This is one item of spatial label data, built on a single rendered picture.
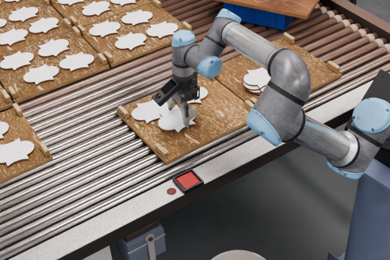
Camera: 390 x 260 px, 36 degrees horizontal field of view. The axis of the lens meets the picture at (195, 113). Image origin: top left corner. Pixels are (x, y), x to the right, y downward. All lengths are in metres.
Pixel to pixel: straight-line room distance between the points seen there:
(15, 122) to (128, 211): 0.63
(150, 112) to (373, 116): 0.81
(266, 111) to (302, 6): 1.13
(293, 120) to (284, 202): 1.57
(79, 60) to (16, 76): 0.26
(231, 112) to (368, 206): 0.60
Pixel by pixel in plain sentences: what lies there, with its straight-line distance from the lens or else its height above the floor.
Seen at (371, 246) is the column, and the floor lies 0.46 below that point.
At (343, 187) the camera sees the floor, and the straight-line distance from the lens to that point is 3.31.
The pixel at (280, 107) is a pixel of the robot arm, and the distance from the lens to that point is 1.62.
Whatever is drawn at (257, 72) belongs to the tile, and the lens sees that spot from 2.39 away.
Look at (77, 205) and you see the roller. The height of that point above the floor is 0.92.
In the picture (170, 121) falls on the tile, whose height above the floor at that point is 0.95.
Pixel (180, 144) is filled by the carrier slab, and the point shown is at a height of 0.94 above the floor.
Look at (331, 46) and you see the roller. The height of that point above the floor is 0.92.
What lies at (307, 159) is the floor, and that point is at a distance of 3.43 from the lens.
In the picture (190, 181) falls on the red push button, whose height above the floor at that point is 0.93.
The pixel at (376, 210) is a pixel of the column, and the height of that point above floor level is 0.67.
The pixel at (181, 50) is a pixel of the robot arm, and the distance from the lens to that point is 1.99.
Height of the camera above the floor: 2.36
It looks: 39 degrees down
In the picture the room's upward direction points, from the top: 3 degrees counter-clockwise
